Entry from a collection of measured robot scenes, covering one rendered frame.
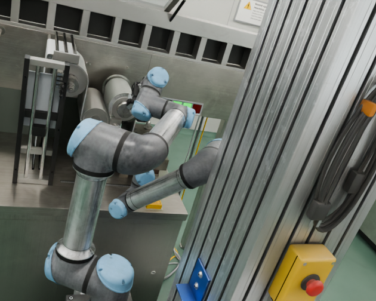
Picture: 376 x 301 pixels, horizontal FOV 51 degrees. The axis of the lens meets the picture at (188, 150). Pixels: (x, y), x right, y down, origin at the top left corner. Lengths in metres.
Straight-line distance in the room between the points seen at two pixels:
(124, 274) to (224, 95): 1.36
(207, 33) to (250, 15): 2.70
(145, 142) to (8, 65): 1.16
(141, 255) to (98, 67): 0.95
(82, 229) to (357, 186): 0.75
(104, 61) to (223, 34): 0.64
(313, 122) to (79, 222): 0.74
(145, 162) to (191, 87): 1.22
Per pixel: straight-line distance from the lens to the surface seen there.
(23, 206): 1.69
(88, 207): 1.15
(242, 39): 2.25
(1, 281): 1.98
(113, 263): 1.27
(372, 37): 0.70
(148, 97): 1.42
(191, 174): 1.34
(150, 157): 1.05
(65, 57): 1.69
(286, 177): 0.72
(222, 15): 4.72
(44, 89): 1.66
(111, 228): 1.82
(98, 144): 1.05
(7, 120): 2.19
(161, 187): 1.41
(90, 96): 1.93
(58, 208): 1.69
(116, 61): 2.09
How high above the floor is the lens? 1.90
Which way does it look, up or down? 24 degrees down
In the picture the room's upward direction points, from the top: 17 degrees clockwise
